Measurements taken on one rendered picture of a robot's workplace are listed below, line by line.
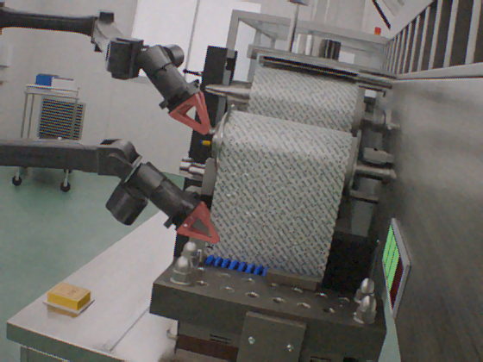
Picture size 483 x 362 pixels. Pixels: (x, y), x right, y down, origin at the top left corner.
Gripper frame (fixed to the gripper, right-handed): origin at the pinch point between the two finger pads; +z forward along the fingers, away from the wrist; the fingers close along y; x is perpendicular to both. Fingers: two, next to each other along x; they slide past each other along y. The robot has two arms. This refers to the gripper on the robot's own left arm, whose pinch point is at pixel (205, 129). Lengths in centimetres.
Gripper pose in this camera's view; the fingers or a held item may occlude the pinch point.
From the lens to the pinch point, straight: 122.5
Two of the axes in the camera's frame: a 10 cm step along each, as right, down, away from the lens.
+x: 7.8, -5.7, -2.6
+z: 6.0, 7.9, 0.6
